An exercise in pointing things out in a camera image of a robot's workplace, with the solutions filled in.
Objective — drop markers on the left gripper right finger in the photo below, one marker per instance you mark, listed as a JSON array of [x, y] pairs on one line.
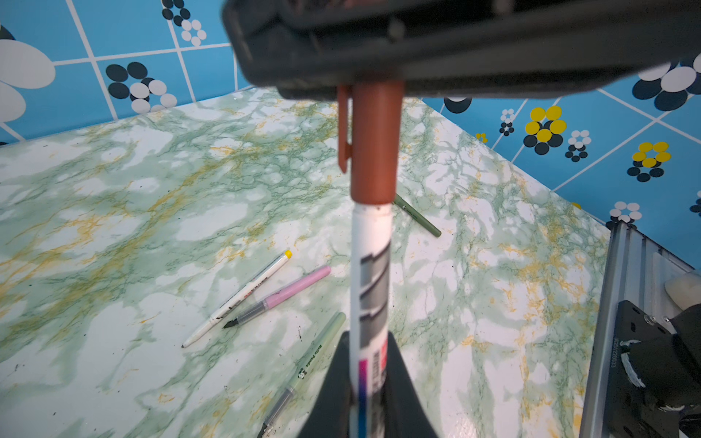
[[404, 414]]

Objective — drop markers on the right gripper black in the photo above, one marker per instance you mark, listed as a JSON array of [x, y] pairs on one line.
[[493, 49]]

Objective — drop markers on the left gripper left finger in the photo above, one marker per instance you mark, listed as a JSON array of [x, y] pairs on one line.
[[329, 417]]

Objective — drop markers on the pink pen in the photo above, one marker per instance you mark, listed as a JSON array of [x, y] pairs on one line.
[[279, 297]]

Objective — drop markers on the dark green pen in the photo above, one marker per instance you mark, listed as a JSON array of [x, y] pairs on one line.
[[417, 216]]

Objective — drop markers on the light green pen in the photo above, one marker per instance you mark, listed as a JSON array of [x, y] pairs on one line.
[[302, 369]]

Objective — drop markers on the white pen yellow end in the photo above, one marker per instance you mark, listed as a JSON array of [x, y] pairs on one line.
[[234, 301]]

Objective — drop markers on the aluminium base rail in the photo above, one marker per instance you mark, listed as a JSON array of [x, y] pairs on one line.
[[644, 377]]

